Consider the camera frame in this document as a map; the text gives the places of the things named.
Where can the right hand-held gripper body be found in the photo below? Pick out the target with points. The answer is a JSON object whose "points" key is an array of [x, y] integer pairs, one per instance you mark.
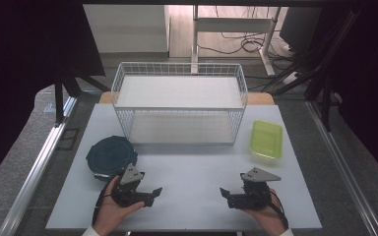
{"points": [[257, 193]]}

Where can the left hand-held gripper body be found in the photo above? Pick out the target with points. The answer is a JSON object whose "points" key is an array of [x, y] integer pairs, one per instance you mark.
{"points": [[128, 187]]}

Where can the dark blue round container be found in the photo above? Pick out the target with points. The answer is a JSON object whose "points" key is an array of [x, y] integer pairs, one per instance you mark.
{"points": [[110, 155]]}

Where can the green rectangular plastic container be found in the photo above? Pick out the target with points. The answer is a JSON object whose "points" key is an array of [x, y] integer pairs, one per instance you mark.
{"points": [[265, 139]]}

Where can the person's right hand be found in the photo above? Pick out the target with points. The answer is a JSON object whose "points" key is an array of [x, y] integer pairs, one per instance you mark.
{"points": [[265, 218]]}

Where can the person's left hand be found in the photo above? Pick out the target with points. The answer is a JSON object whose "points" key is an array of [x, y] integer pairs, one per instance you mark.
{"points": [[111, 213]]}

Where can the white table board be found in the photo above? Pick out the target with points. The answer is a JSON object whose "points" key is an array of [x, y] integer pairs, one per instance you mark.
{"points": [[190, 170]]}

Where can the wooden table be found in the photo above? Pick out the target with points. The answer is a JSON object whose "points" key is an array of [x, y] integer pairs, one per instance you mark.
{"points": [[260, 98]]}

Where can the black metal stand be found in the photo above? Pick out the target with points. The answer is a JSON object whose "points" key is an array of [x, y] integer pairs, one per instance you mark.
{"points": [[59, 98], [325, 95]]}

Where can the white power strip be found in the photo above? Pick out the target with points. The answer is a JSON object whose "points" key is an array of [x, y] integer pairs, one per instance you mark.
{"points": [[290, 78]]}

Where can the white cabinet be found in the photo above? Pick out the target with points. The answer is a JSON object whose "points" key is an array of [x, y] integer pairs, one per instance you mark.
{"points": [[128, 29]]}

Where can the black curtain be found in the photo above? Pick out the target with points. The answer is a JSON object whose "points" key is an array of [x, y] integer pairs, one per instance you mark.
{"points": [[19, 65], [374, 82]]}

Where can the aluminium rail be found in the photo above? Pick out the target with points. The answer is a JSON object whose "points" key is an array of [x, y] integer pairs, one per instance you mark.
{"points": [[36, 170], [344, 164]]}

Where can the white desk frame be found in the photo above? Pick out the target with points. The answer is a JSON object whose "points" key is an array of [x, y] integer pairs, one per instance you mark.
{"points": [[233, 24]]}

